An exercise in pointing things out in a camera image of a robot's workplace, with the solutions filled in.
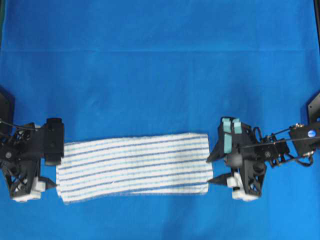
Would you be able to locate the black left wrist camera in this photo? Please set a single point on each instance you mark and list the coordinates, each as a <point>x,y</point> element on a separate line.
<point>53,138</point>

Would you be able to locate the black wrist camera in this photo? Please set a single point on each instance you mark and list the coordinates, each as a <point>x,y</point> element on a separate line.
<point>234,160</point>
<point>53,138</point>

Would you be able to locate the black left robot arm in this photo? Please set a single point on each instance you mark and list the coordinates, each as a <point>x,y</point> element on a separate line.
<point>22,148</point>

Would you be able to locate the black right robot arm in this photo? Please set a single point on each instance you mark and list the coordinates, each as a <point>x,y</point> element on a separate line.
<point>303,142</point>

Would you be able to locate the blue striped white towel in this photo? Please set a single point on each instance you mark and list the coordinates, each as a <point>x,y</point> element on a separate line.
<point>172,164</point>

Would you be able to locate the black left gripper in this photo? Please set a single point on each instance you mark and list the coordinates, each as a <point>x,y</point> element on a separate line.
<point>20,161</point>

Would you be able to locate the blue table cloth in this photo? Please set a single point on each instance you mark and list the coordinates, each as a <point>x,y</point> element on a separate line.
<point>119,68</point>

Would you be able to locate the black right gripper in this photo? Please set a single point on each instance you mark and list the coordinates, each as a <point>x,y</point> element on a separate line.
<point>247,181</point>

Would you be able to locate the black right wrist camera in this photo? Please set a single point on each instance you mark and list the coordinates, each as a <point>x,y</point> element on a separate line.
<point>234,160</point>

